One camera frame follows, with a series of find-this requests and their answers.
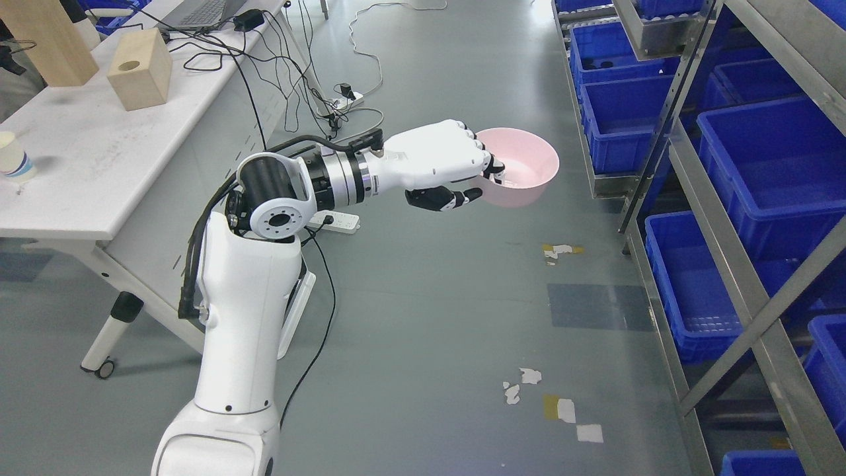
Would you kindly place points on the pink ikea bowl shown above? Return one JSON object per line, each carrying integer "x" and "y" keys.
{"x": 530, "y": 164}

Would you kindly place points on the white power strip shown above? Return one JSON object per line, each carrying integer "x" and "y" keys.
{"x": 336, "y": 221}

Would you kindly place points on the black power adapter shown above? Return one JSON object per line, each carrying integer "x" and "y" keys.
{"x": 248, "y": 20}

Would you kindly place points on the small wooden block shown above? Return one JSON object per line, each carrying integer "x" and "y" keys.
{"x": 140, "y": 72}

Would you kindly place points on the tall wooden block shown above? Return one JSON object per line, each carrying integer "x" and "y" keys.
{"x": 59, "y": 53}

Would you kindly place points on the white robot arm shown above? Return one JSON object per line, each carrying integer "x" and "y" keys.
{"x": 244, "y": 266}

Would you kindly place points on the grey laptop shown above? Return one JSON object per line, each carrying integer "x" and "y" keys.
{"x": 199, "y": 14}

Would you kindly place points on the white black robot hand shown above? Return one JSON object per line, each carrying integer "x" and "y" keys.
{"x": 423, "y": 160}

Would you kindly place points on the paper cup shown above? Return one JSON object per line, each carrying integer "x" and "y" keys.
{"x": 16, "y": 164}

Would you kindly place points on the white work table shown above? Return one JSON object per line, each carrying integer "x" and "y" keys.
{"x": 121, "y": 191}

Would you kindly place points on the steel storage rack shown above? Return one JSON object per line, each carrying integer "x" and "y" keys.
{"x": 721, "y": 126}

